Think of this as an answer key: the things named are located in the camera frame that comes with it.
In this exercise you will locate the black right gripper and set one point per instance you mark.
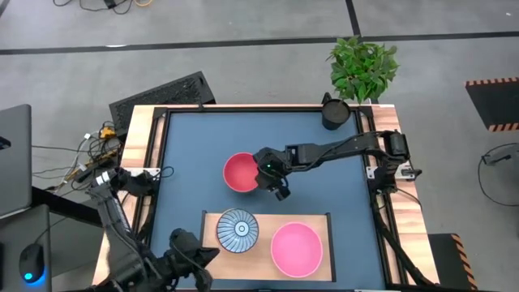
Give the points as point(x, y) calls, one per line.
point(269, 170)

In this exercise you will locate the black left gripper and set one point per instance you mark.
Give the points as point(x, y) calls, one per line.
point(184, 253)

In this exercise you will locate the red large bowl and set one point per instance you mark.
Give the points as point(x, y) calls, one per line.
point(239, 172)

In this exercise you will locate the red wave-patterned small bowl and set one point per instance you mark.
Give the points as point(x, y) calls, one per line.
point(237, 230)

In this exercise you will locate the pink large bowl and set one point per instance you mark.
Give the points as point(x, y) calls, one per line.
point(297, 249)

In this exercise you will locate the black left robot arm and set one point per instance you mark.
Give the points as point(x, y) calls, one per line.
point(121, 243)

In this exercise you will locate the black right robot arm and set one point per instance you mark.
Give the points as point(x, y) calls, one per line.
point(344, 148)

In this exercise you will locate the wooden tray board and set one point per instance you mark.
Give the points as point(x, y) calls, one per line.
point(264, 243)

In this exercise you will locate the black mesh panel case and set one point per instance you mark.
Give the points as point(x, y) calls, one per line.
point(162, 101)

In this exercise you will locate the black power strip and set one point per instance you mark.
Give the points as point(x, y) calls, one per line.
point(95, 168)

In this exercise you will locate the green plant in black pot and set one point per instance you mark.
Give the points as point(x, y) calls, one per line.
point(361, 69)

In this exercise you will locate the yellow connector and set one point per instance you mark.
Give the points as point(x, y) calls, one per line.
point(106, 132)

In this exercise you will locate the black computer mouse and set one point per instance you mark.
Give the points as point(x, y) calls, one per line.
point(31, 263)

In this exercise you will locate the grey desk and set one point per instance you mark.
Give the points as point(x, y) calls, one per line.
point(24, 227)

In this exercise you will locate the black mat orange-striped edge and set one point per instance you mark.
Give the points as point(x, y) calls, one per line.
point(452, 259)
point(492, 101)

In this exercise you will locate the grey laptop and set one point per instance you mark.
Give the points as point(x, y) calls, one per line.
point(14, 158)

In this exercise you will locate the grey stand foot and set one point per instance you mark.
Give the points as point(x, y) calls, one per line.
point(500, 156)

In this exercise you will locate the black power adapter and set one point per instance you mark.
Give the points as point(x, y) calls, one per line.
point(109, 3)

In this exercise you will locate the black table border frame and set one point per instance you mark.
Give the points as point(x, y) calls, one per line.
point(243, 109)

